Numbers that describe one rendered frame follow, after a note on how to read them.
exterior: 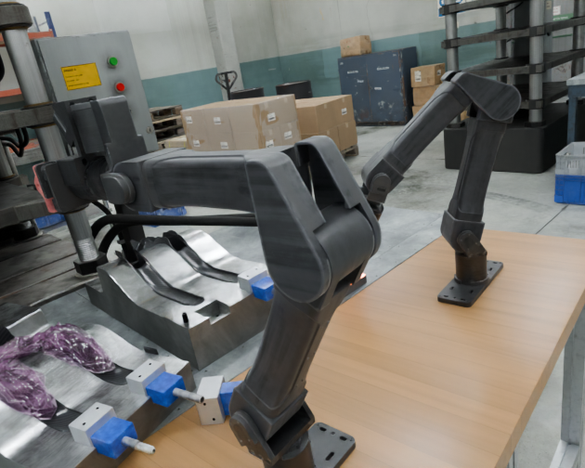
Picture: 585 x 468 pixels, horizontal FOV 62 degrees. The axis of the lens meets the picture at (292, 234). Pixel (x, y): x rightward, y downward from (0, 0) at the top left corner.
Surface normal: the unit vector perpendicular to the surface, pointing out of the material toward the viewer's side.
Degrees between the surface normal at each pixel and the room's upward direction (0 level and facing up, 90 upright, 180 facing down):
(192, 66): 90
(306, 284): 90
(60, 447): 0
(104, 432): 0
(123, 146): 88
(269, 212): 90
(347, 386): 0
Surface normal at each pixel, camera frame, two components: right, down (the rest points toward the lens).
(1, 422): 0.28, -0.80
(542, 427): -0.16, -0.93
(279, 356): -0.59, 0.40
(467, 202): -0.03, 0.18
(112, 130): 0.75, 0.07
